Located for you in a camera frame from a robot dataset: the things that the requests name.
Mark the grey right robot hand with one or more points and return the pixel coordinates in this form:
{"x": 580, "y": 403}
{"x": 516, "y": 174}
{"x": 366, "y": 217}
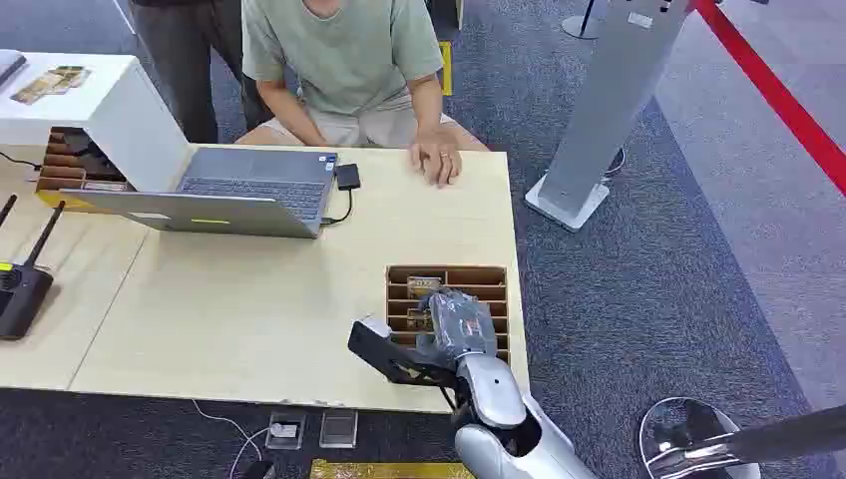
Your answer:
{"x": 463, "y": 327}

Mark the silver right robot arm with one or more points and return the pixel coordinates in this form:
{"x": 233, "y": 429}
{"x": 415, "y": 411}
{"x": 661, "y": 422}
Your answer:
{"x": 496, "y": 396}

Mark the card with brown print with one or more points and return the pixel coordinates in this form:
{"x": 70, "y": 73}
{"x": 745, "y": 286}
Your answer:
{"x": 418, "y": 320}
{"x": 423, "y": 285}

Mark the clear card case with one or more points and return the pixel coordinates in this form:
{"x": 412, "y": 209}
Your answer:
{"x": 286, "y": 431}
{"x": 339, "y": 428}

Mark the yellow floor strip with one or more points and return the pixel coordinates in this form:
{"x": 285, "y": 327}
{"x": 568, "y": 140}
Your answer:
{"x": 390, "y": 470}

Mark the person's left hand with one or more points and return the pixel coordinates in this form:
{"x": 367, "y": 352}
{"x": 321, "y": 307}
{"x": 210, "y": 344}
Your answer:
{"x": 436, "y": 158}

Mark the black usb adapter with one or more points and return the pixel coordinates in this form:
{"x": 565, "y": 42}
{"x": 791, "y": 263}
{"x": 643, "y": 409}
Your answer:
{"x": 347, "y": 176}

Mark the chrome stanchion base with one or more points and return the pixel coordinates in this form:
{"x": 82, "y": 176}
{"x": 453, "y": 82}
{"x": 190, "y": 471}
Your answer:
{"x": 667, "y": 430}

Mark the small black floor object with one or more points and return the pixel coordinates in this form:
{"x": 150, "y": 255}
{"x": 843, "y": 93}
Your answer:
{"x": 259, "y": 471}

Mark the grey laptop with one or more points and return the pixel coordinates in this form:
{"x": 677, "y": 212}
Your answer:
{"x": 251, "y": 188}

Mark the yellow floor marker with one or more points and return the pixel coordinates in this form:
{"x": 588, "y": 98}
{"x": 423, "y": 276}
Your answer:
{"x": 447, "y": 68}

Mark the grey upright panel with base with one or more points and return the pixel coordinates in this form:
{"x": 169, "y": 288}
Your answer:
{"x": 608, "y": 99}

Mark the seated person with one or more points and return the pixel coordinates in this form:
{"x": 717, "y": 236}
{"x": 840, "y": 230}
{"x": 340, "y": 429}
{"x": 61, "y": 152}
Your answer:
{"x": 343, "y": 59}

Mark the round stanchion base with pole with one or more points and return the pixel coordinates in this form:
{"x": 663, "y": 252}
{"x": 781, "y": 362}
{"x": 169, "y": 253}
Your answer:
{"x": 581, "y": 25}

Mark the standing person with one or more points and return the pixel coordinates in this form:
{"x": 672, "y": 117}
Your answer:
{"x": 185, "y": 59}

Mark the red barrier belt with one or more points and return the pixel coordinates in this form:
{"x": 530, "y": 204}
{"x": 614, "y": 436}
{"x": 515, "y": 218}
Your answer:
{"x": 773, "y": 92}

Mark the wooden card box with yellow base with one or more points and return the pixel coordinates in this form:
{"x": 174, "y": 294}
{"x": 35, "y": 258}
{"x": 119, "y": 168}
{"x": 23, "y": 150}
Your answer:
{"x": 69, "y": 168}

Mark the black router with antennas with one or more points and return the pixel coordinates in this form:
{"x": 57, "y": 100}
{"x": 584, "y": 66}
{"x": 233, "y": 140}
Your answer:
{"x": 23, "y": 294}

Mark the spread of cards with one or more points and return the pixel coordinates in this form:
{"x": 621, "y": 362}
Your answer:
{"x": 49, "y": 84}

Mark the grey flat device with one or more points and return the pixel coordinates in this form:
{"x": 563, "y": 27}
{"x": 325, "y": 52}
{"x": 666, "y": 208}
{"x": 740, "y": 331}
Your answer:
{"x": 9, "y": 65}

